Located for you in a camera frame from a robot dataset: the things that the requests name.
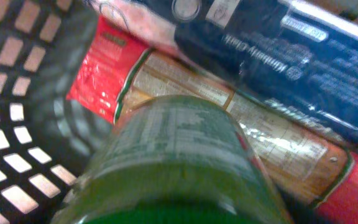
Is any green lid jar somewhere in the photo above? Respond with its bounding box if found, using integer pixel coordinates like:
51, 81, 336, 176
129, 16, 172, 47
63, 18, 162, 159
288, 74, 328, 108
52, 95, 292, 223

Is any orange spaghetti packet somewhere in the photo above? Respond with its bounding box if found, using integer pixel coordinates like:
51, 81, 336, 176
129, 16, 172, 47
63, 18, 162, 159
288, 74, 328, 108
55, 17, 358, 223

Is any blue pasta box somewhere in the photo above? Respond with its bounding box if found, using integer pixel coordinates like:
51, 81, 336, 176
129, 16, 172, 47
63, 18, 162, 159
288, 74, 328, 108
88, 0, 358, 144

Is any grey plastic shopping basket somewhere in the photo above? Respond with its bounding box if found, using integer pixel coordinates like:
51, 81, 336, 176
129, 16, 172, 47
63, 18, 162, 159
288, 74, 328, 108
0, 0, 111, 223

